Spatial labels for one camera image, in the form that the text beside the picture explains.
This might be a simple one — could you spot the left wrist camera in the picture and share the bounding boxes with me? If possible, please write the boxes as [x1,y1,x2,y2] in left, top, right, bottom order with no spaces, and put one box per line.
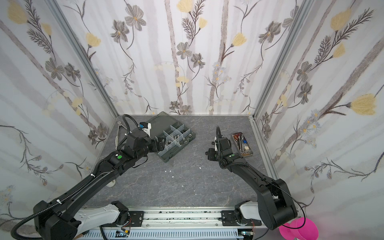
[139,122,152,136]

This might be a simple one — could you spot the metal kitchen tongs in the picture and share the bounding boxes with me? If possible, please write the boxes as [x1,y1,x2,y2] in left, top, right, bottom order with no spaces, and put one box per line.
[115,121,127,143]

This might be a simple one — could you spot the pink plastic cup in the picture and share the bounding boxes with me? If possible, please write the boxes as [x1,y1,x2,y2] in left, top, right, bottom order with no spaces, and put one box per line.
[279,218,319,240]

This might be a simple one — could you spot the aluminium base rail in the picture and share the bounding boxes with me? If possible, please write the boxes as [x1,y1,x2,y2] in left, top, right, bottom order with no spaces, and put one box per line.
[80,207,268,240]

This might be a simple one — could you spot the small tray with tools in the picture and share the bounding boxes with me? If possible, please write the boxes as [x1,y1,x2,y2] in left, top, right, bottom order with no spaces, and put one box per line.
[232,132,253,157]

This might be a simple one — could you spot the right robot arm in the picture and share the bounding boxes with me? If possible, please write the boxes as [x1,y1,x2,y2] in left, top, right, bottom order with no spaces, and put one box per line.
[206,127,307,230]

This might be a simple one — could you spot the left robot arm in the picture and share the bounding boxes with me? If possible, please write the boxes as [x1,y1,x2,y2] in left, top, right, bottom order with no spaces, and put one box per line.
[11,114,166,240]

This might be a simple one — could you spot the white pill bottle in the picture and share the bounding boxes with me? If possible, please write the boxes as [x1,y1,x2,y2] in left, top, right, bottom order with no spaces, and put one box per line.
[106,180,116,188]

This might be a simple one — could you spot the green compartment organizer box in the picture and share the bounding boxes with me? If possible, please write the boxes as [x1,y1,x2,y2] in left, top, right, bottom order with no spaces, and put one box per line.
[147,112,196,163]

